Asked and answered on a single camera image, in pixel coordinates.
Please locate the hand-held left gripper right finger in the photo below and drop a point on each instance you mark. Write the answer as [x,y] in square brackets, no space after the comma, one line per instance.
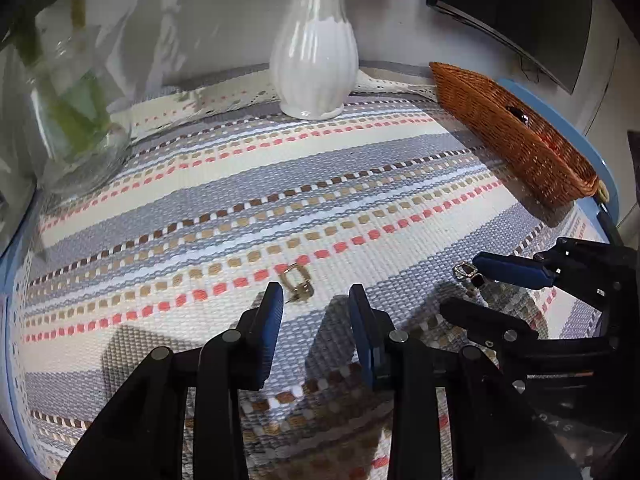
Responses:
[365,330]

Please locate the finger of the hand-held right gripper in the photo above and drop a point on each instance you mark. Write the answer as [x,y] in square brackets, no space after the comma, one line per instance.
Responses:
[485,320]
[510,270]

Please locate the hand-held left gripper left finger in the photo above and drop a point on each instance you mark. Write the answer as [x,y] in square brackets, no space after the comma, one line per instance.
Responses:
[267,335]

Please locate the brown wicker basket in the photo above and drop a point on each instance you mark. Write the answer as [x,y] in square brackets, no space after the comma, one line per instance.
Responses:
[500,125]

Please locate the black wristwatch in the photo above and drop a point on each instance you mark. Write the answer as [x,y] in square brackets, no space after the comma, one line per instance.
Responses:
[520,116]

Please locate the black object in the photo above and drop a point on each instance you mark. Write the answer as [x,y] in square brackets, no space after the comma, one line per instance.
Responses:
[611,227]

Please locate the striped woven table mat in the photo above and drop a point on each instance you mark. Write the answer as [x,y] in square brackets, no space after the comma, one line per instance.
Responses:
[200,185]

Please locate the clear glass vase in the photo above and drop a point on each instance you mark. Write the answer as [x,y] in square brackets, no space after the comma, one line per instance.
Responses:
[75,160]

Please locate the white ribbed ceramic vase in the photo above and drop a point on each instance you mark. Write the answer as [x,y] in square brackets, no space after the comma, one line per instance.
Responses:
[315,50]

